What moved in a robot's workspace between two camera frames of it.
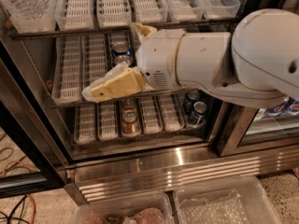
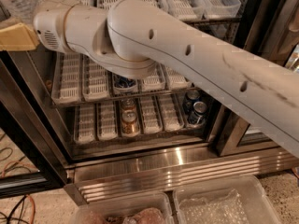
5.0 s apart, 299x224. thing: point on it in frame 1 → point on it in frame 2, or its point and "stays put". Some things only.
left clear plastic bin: (153, 208) stays put
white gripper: (156, 59) → (49, 23)
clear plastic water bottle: (29, 5) stays put
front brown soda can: (130, 123) stays put
